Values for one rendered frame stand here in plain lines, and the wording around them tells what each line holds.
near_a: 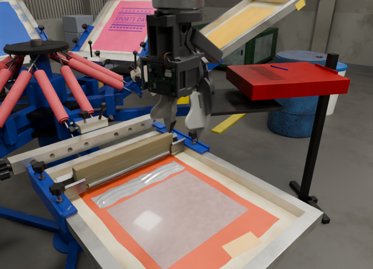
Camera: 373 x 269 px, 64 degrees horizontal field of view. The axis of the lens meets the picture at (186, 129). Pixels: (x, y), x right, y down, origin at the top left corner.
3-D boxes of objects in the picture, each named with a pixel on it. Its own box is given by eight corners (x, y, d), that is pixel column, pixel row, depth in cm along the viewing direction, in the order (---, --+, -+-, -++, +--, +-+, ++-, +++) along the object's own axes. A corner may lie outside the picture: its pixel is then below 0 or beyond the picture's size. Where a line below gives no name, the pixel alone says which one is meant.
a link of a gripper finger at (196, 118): (182, 152, 49) (170, 97, 46) (202, 138, 53) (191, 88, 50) (198, 153, 47) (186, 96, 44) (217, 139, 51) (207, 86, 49)
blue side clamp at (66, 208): (80, 225, 91) (77, 207, 88) (64, 233, 88) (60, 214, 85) (46, 181, 111) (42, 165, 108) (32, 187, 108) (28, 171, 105)
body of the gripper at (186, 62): (140, 94, 47) (135, 11, 42) (173, 81, 53) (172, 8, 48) (180, 103, 43) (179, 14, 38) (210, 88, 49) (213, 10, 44)
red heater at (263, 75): (304, 75, 220) (307, 59, 215) (346, 96, 179) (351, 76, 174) (225, 80, 209) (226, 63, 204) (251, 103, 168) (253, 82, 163)
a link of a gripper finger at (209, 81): (190, 116, 50) (179, 65, 48) (196, 112, 52) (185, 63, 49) (213, 116, 48) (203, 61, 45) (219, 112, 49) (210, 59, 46)
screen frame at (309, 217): (321, 222, 90) (323, 212, 88) (171, 371, 55) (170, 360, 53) (162, 135, 143) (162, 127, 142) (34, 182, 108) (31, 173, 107)
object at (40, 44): (116, 237, 210) (90, 39, 152) (59, 269, 186) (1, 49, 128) (91, 208, 237) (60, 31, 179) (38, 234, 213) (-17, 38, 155)
